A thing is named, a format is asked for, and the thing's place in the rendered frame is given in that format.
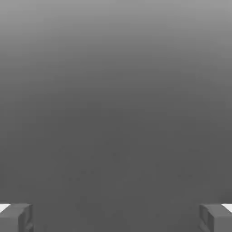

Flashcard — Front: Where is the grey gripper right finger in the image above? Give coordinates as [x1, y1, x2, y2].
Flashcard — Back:
[198, 203, 232, 232]

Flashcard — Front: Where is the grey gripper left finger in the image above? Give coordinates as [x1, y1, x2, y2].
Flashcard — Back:
[0, 203, 34, 232]

